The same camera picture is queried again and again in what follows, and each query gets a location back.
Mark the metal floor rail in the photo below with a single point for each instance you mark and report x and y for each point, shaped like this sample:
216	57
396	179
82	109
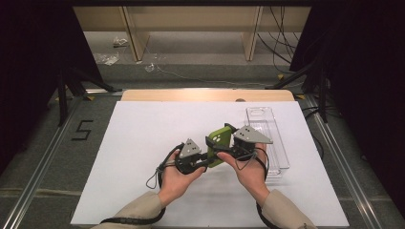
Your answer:
343	165
28	187

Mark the black metal stand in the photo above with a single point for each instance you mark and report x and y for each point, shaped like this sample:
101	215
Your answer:
323	95
62	101

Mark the crumpled clear plastic wrapper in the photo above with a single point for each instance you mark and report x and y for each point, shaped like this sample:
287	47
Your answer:
119	41
149	67
108	59

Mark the beige wooden shelf unit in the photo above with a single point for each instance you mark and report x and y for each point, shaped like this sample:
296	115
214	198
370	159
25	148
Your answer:
191	19

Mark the person's right hand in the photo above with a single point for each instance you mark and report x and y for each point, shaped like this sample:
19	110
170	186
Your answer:
251	178

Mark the green clown phone case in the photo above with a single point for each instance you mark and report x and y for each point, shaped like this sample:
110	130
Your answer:
219	136

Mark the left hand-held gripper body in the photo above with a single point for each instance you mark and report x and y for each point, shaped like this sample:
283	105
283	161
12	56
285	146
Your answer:
190	149

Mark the clear plastic slotted rack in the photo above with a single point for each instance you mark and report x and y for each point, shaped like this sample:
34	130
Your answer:
277	152

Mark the person's left hand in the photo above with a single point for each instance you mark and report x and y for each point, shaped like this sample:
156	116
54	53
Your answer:
175	186

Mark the light wooden table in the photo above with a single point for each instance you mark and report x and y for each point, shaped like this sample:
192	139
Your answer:
191	94

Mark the black curtain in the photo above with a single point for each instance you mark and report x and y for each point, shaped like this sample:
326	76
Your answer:
366	79
31	79

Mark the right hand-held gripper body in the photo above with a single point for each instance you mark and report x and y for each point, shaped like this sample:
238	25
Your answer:
251	135

